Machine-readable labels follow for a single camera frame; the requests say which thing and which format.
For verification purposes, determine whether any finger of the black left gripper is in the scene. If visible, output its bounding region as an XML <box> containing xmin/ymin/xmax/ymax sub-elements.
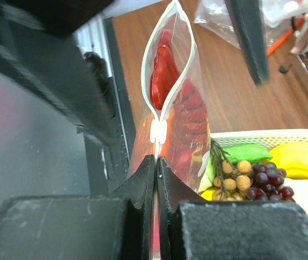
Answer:
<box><xmin>0</xmin><ymin>1</ymin><xmax>117</xmax><ymax>146</ymax></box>
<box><xmin>225</xmin><ymin>0</ymin><xmax>270</xmax><ymax>86</ymax></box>

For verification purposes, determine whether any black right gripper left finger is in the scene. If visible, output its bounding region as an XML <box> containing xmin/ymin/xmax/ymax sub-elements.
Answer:
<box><xmin>0</xmin><ymin>155</ymin><xmax>155</xmax><ymax>259</ymax></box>

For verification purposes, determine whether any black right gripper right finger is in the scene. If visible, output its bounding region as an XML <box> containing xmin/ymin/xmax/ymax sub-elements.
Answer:
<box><xmin>156</xmin><ymin>158</ymin><xmax>308</xmax><ymax>259</ymax></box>

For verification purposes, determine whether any red plastic lobster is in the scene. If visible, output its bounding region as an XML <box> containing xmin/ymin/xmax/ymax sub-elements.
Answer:
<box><xmin>149</xmin><ymin>30</ymin><xmax>210</xmax><ymax>183</ymax></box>

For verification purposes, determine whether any clear polka dot zip bag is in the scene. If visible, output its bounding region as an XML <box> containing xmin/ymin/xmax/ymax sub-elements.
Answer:
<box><xmin>129</xmin><ymin>1</ymin><xmax>211</xmax><ymax>191</ymax></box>

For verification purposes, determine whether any pile of clear plastic bags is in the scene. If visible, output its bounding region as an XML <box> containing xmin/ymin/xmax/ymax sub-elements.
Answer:
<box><xmin>194</xmin><ymin>1</ymin><xmax>308</xmax><ymax>57</ymax></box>

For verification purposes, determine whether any small yellow banana bunch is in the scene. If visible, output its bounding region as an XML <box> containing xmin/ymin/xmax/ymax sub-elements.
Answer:
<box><xmin>200</xmin><ymin>187</ymin><xmax>219</xmax><ymax>201</ymax></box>

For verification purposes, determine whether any green white cabbage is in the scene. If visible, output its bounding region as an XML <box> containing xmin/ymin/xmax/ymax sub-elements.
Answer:
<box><xmin>198</xmin><ymin>157</ymin><xmax>216</xmax><ymax>193</ymax></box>

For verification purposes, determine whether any purple grape bunch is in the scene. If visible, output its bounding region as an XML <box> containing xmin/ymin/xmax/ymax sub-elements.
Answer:
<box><xmin>246</xmin><ymin>162</ymin><xmax>295</xmax><ymax>202</ymax></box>

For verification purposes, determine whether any green lime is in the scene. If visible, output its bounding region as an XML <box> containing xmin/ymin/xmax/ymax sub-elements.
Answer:
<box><xmin>222</xmin><ymin>144</ymin><xmax>273</xmax><ymax>165</ymax></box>

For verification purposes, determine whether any white perforated fruit tray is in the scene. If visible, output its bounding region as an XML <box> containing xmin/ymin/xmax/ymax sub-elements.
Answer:
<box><xmin>211</xmin><ymin>129</ymin><xmax>308</xmax><ymax>150</ymax></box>

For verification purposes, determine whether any large yellow banana bunch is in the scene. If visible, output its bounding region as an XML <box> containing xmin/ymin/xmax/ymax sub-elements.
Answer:
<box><xmin>270</xmin><ymin>141</ymin><xmax>308</xmax><ymax>179</ymax></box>

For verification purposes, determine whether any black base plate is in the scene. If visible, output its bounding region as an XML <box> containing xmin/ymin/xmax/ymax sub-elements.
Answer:
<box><xmin>84</xmin><ymin>16</ymin><xmax>136</xmax><ymax>195</ymax></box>

